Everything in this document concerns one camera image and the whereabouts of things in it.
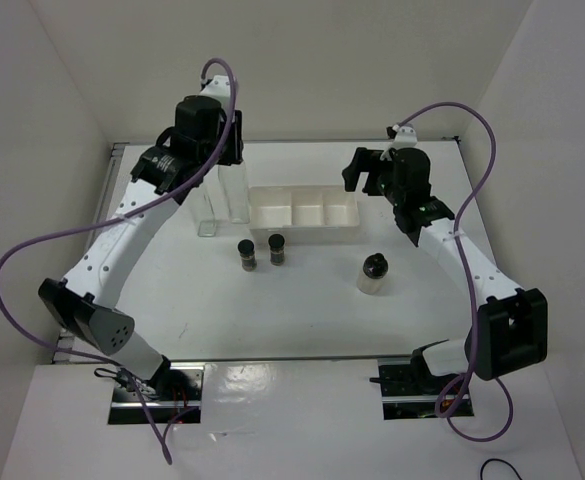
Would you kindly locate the white jar black lid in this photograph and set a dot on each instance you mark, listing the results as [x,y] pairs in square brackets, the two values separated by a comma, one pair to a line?
[372,274]

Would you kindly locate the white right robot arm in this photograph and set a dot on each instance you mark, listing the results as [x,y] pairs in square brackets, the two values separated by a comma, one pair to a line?
[512,321]

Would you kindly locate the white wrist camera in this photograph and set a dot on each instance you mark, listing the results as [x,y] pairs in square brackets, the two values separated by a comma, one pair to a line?
[218,88]
[401,136]

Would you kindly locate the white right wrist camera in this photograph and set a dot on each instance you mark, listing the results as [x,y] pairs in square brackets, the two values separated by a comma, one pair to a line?
[401,136]

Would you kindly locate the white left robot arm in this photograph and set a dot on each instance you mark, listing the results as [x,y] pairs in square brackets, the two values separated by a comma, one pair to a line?
[85,300]

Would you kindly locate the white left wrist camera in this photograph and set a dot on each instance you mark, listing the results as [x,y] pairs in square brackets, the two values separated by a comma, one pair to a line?
[218,88]

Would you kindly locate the glass oil bottle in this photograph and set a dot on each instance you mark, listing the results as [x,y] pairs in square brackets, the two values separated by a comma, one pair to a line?
[207,222]
[234,184]

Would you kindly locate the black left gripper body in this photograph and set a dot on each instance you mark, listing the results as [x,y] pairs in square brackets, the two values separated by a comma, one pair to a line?
[212,147]

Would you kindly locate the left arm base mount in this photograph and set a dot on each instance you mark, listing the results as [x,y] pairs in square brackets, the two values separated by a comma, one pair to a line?
[181,403]

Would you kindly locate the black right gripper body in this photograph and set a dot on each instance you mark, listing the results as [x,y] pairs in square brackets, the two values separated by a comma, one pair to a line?
[394,193]

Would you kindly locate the white divided plastic tray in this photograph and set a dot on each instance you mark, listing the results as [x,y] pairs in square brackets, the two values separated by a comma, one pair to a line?
[303,214]

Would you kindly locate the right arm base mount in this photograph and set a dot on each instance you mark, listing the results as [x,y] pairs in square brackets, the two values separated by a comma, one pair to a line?
[407,391]

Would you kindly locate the small spice jar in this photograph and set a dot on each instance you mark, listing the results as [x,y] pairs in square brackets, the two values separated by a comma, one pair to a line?
[276,243]
[246,249]

